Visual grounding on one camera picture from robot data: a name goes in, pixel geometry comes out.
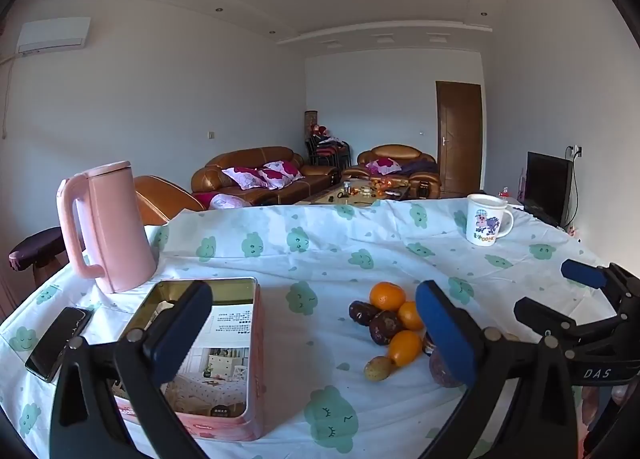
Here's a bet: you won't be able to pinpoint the small brown-green fruit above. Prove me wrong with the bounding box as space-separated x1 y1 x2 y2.
364 356 395 382

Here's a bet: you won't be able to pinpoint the black smartphone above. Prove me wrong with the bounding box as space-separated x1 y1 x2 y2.
25 306 95 384

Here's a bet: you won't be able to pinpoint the black television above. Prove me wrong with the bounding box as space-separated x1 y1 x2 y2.
523 152 574 228

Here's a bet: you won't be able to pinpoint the dark wrinkled passion fruit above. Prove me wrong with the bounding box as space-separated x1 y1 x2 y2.
369 310 405 346
348 301 376 326

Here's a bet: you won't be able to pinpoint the dark purple stool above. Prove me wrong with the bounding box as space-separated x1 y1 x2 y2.
8 226 69 285

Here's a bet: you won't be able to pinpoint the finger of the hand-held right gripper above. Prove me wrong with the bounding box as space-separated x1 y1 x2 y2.
513 296 626 340
560 259 640 312

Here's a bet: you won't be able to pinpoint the brown wooden door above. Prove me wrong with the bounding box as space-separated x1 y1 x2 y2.
436 81 483 196

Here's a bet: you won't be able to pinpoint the small floral pillow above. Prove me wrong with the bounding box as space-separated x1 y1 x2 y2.
366 158 402 176

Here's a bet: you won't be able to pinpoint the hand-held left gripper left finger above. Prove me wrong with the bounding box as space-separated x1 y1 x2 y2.
49 280 214 459

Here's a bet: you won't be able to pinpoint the printed paper leaflet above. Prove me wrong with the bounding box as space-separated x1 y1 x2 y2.
167 305 252 417

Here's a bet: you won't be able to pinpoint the white cartoon mug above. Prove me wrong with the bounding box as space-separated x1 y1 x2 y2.
466 193 515 246

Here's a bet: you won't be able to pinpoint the purple passion fruit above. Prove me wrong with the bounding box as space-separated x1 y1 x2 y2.
428 348 468 388

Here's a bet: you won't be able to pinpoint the stacked dark chairs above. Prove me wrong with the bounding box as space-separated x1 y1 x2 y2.
306 132 351 171

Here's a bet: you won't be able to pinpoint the pink electric kettle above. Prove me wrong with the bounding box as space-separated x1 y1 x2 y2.
56 160 158 294

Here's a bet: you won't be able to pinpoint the brown leather armchair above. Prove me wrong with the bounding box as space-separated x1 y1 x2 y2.
342 144 442 200

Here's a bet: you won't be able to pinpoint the white cloud-print tablecloth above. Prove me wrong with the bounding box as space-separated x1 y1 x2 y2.
0 199 617 459

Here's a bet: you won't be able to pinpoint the brown leather sofa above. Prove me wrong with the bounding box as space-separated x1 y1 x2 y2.
191 146 341 206

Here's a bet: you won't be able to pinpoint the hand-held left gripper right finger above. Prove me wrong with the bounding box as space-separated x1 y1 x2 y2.
415 280 583 459

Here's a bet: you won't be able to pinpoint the pink cushion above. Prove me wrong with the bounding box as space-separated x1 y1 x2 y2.
207 193 251 211

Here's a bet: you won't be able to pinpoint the brown leather chair back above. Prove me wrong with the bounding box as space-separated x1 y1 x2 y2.
134 176 207 226

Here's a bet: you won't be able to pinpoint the pink tin box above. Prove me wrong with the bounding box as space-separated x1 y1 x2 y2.
112 277 266 441

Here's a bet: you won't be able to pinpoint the cluttered coffee table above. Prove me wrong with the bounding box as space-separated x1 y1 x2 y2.
295 178 427 206

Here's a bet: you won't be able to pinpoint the person's right hand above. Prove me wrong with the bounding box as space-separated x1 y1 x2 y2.
580 381 633 445

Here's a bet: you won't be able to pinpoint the air conditioner pipe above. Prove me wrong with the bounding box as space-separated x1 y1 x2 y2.
0 53 23 141

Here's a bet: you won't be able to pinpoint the small orange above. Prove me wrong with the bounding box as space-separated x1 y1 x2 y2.
398 301 425 331
387 330 423 367

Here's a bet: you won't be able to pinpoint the large orange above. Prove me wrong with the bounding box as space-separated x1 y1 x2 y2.
369 282 406 311

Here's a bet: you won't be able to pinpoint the white air conditioner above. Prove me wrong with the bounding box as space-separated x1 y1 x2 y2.
16 18 92 55

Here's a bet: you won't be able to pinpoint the purple blanket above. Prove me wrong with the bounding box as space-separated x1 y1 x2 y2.
400 160 439 176

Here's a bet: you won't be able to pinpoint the white pink floral pillow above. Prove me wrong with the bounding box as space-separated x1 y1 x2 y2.
256 162 304 190
221 166 269 190

